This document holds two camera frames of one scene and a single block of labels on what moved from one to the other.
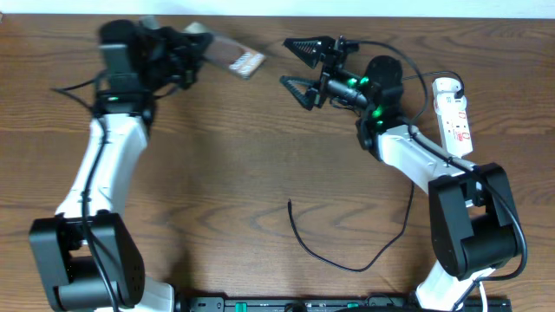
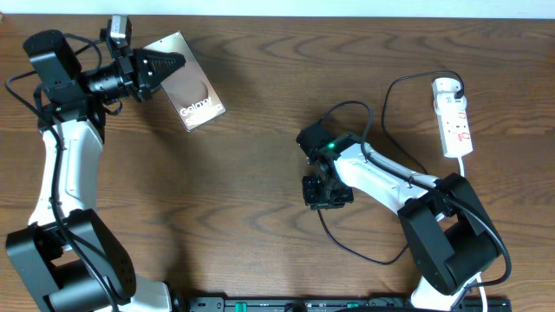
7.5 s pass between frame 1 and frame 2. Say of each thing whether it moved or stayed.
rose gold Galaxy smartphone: moved
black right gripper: moved
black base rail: stayed
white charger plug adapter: stayed
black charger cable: moved
